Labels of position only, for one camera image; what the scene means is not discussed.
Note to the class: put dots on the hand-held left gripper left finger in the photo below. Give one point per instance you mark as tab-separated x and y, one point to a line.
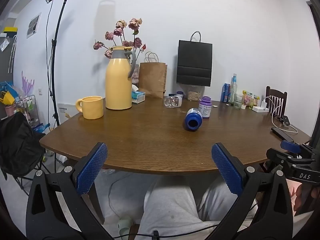
92	166

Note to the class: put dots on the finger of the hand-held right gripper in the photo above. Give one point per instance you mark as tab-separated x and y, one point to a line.
290	145
277	156

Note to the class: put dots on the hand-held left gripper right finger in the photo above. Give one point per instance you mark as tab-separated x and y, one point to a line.
226	168

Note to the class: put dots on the blue pill bottle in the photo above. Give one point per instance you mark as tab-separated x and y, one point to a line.
193	120

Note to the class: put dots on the pale green cup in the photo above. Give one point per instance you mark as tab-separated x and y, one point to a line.
124	227

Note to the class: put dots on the person's right hand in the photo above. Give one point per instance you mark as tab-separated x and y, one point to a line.
295	191

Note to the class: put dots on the black phone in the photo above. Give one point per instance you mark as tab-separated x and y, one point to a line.
282	134

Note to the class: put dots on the small black device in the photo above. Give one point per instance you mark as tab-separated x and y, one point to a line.
286	120

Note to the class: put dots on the dark wooden chair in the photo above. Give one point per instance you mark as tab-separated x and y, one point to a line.
276	100

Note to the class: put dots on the white charger block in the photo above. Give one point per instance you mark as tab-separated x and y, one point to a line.
260	108

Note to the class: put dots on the yellow mug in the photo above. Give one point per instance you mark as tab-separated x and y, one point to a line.
91	107

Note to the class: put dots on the colourful snack packets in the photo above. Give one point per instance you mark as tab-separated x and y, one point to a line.
250	99

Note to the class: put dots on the white board with yellow print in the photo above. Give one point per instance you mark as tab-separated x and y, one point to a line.
65	111

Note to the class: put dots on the purple bottle with label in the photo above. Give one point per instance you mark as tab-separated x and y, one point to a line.
205	108

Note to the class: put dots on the person's grey pants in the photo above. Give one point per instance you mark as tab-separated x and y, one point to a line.
172	205

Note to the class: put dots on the small drinking glass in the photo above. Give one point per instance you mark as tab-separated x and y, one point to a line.
238	102

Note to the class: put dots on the black cloth on chair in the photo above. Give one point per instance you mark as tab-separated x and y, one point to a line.
18	147

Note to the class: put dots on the blue drink can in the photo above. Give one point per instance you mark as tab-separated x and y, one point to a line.
226	92

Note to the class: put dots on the clear glass bottle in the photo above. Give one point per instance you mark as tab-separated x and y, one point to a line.
234	90

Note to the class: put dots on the clear jar of nuts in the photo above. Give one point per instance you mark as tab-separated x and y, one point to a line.
193	93

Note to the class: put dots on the blue tissue box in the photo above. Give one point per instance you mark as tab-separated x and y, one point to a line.
138	96

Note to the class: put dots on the clear plastic bottle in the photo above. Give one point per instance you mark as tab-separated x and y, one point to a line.
172	101

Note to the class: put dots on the yellow thermos jug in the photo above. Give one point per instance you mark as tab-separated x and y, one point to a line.
118	80

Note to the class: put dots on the brown paper bag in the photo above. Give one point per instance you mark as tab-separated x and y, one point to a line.
152	80

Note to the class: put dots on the black paper bag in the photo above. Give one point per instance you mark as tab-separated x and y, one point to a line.
194	63

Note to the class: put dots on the black light stand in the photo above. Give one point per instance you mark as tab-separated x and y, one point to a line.
56	62

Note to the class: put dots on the dried pink roses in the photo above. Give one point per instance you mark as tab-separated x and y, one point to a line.
123	36

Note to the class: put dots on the white wall socket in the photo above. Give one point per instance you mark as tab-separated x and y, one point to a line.
39	90

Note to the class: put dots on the purple wall decoration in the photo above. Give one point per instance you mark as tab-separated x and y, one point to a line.
27	85

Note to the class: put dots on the wall picture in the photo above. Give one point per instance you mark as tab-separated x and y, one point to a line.
33	25

